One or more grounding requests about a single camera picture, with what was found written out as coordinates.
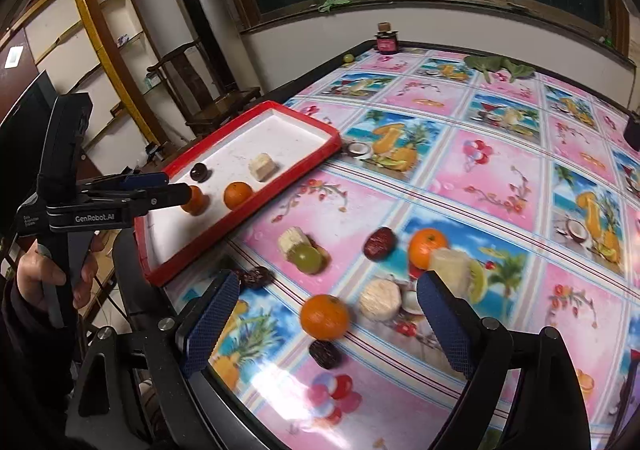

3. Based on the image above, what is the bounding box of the orange mandarin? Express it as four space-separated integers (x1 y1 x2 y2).
222 181 254 210
299 294 350 342
408 228 449 269
181 185 209 216

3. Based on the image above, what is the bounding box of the green cloth on sill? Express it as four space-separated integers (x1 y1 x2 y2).
317 0 352 13

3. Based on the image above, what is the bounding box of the person's left hand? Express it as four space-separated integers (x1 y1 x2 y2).
15 233 106 310

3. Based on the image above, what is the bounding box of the red rimmed white tray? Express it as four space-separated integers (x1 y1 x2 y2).
134 101 341 286

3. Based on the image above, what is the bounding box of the dark wooden armchair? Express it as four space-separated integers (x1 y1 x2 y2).
146 40 262 137

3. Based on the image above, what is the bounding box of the red jujube date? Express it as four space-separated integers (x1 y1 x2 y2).
240 266 274 289
362 227 397 261

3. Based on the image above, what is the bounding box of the pink perfume bottle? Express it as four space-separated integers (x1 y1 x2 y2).
375 22 399 55

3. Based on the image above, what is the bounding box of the black cup at table edge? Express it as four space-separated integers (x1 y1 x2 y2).
623 112 640 152

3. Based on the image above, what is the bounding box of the tall white air conditioner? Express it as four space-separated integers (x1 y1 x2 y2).
177 0 262 93

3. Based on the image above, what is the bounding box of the colourful fruit print tablecloth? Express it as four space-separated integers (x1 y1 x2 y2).
167 49 639 449

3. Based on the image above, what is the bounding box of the black television screen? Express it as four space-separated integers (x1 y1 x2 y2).
1 72 58 168

